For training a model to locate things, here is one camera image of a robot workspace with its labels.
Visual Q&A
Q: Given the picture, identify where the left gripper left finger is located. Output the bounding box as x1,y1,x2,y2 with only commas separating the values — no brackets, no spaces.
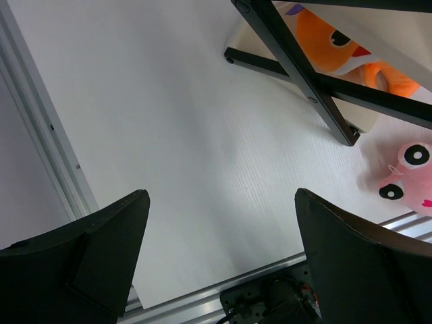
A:
1,190,149,323

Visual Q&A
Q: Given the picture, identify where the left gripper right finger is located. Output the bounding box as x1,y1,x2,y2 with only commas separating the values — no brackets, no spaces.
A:
294,188,431,323

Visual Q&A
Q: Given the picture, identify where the orange shark plush under shelf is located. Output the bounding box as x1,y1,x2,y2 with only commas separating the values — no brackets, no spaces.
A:
282,3,420,98

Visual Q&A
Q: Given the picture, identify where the beige three-tier shelf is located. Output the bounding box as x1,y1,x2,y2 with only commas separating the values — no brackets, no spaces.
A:
224,1,431,146

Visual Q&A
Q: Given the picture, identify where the pink striped frog plush front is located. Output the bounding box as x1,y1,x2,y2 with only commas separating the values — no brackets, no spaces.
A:
379,142,431,217

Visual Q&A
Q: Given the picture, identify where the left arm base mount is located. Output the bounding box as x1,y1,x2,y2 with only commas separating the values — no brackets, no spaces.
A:
218,275,323,323

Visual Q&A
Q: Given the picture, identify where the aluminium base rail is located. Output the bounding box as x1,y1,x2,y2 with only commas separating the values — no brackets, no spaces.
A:
117,212,431,323

